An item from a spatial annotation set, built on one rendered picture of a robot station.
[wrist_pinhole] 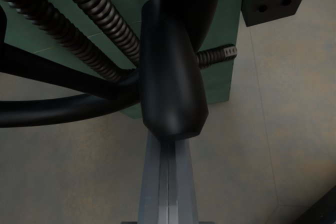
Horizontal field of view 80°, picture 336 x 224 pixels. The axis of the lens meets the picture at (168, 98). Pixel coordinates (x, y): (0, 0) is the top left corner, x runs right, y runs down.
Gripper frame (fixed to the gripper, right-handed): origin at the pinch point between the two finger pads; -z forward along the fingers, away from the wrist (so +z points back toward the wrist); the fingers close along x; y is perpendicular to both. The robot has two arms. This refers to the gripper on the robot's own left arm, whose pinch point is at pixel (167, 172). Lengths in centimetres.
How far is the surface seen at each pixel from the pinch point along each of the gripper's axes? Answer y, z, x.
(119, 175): -74, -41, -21
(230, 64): -20, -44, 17
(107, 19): 1.9, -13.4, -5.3
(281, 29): -27, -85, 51
